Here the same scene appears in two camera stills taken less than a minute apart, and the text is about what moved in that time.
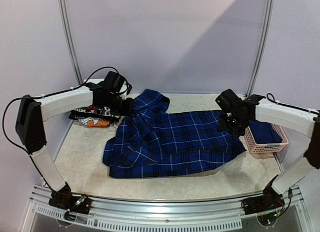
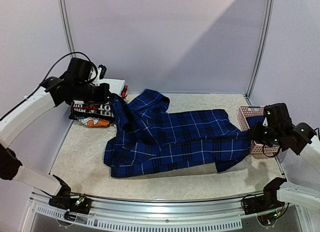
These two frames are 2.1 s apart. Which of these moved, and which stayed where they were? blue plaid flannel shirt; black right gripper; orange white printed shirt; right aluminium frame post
Moved: blue plaid flannel shirt; black right gripper
Stayed: right aluminium frame post; orange white printed shirt
